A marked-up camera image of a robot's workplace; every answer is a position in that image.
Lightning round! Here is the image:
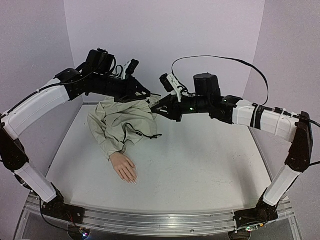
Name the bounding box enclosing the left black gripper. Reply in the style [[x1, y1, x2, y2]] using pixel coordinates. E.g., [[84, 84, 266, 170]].
[[93, 72, 153, 103]]

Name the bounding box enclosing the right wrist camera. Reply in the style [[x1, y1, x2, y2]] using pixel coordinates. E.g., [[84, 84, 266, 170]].
[[159, 73, 186, 103]]

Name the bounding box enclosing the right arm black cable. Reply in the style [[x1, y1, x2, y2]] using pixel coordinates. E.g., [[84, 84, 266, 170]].
[[171, 55, 320, 166]]

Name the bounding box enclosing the mannequin hand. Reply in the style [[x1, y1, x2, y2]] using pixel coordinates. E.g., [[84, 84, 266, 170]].
[[109, 152, 138, 184]]

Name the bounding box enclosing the beige jacket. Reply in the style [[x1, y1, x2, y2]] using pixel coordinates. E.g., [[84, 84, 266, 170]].
[[87, 94, 161, 160]]

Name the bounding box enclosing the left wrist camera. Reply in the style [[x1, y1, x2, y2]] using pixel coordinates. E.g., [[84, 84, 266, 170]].
[[121, 58, 140, 80]]

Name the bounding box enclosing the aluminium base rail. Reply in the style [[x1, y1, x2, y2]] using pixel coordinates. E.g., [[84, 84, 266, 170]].
[[25, 193, 300, 238]]

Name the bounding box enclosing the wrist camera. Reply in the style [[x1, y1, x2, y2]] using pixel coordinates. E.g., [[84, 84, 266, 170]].
[[159, 73, 186, 103], [121, 58, 140, 80]]

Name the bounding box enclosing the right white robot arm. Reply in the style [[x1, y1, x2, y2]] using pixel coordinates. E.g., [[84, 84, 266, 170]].
[[151, 73, 313, 229]]

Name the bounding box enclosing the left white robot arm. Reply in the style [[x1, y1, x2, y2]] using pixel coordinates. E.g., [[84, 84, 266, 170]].
[[0, 48, 151, 219]]

